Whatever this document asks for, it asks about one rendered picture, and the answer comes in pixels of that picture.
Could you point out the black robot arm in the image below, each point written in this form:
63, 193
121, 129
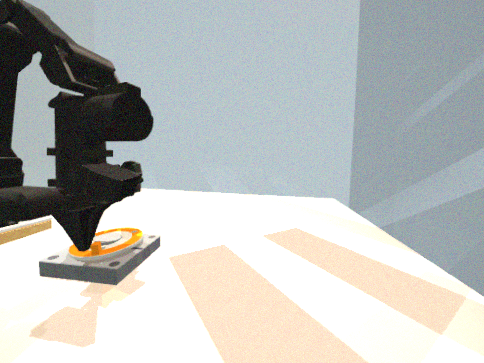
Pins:
108, 111

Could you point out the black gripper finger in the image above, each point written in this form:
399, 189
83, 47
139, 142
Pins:
75, 224
95, 217

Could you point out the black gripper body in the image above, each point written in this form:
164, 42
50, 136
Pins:
26, 203

